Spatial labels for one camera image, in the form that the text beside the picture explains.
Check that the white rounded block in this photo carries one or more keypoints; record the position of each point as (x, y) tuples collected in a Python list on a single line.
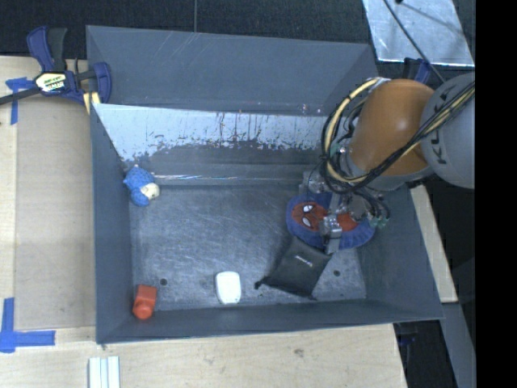
[(228, 287)]

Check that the black fabric pouch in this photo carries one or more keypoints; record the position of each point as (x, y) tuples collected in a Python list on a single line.
[(297, 269)]

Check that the orange small bottle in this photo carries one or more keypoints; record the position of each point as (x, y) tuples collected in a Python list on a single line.
[(144, 299)]

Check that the pale wood flat board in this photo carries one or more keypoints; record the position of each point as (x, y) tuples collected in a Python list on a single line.
[(52, 216)]

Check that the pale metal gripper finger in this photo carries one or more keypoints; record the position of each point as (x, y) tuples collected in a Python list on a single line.
[(326, 226), (337, 239)]

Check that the blue toy animal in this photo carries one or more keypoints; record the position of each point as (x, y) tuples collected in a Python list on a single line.
[(138, 184)]

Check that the blue round red-faced toy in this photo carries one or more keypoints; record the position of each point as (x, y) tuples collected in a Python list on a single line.
[(301, 226)]

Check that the grey metal bin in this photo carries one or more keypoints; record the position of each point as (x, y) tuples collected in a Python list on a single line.
[(226, 233)]

